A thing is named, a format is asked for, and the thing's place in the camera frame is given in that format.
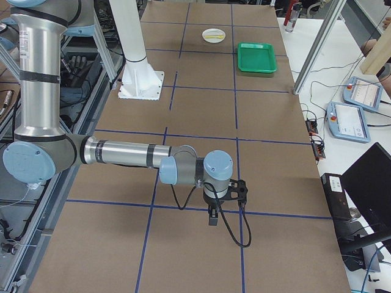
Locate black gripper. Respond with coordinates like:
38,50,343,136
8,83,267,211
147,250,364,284
203,193,219,226

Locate white round plate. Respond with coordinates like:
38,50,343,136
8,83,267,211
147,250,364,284
202,28,226,43

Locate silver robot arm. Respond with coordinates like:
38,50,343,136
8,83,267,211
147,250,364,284
2,1,233,225

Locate black desktop computer box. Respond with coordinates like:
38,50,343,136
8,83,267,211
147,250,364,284
321,173,351,221

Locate lower orange black connector box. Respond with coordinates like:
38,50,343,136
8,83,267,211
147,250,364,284
310,135,326,162

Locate orange black connector box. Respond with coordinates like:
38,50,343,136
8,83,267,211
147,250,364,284
310,135,326,162
305,119,318,135

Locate upper orange black connector box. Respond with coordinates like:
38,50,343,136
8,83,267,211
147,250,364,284
305,119,318,135

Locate black monitor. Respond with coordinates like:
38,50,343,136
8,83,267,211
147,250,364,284
341,142,390,231

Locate near teach pendant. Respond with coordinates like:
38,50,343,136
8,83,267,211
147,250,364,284
326,101,371,143

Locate teach pendant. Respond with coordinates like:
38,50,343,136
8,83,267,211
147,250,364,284
343,76,383,112
326,101,371,143

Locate green plastic tray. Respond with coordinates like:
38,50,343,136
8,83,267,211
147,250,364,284
237,42,277,74

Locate far teach pendant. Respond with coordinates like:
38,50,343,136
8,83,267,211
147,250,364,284
343,76,383,112

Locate black robotic hand model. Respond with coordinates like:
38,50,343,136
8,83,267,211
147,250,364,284
62,55,89,88

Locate clear water bottle red cap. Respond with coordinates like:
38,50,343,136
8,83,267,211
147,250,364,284
285,2,302,32

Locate wooden beam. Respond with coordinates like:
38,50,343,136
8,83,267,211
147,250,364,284
360,17,390,74

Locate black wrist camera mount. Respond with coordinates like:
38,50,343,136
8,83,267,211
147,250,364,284
221,179,248,208

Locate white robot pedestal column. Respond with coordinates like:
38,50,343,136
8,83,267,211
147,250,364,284
109,0,164,101

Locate blue cable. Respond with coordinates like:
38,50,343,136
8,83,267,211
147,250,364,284
360,244,391,293

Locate aluminium frame post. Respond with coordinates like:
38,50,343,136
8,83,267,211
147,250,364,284
293,0,346,95

